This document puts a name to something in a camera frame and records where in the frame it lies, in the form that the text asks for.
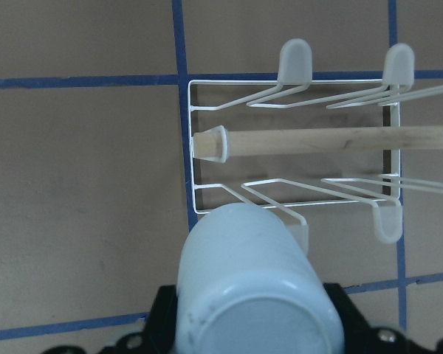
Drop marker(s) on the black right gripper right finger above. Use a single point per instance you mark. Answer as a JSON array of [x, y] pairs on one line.
[[361, 337]]

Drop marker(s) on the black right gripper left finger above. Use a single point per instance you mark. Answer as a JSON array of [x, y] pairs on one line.
[[158, 334]]

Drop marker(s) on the light blue cup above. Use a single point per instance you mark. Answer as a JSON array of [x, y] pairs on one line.
[[245, 286]]

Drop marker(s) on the white wire cup rack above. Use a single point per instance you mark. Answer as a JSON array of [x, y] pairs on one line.
[[295, 75]]

